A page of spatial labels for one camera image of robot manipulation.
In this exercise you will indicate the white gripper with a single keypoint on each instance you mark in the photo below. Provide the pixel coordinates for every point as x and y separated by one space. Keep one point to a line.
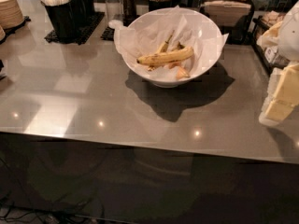
291 39

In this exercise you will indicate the yellow spotted banana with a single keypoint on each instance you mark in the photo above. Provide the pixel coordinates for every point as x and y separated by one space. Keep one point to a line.
166 57

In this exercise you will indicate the banana peel piece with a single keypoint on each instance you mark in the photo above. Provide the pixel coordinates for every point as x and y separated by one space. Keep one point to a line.
181 72

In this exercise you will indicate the white bowl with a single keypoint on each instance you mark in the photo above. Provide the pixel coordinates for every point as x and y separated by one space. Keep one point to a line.
169 81

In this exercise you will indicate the black tray with packets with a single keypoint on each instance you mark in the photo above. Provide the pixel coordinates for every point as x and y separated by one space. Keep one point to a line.
268 56

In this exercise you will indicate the black napkin holder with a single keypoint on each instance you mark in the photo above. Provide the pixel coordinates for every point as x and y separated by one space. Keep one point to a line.
237 34

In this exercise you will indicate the white paper liner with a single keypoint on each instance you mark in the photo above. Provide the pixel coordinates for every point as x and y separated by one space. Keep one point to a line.
146 31

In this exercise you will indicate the dark pepper grinder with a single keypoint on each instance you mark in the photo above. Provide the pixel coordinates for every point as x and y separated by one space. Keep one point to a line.
129 11

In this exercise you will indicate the small black mat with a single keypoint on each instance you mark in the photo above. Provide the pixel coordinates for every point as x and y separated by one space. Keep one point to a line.
108 34

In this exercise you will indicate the clear salt shaker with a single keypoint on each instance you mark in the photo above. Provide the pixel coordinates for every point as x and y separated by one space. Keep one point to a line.
113 8

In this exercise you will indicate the black rubber mat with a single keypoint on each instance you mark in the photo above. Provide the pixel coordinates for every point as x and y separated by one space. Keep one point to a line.
83 33

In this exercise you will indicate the black cup with white cutlery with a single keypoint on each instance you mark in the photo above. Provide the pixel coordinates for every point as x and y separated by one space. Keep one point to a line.
61 18

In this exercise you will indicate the stack of paper plates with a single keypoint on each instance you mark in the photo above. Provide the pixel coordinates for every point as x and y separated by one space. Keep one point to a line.
10 14

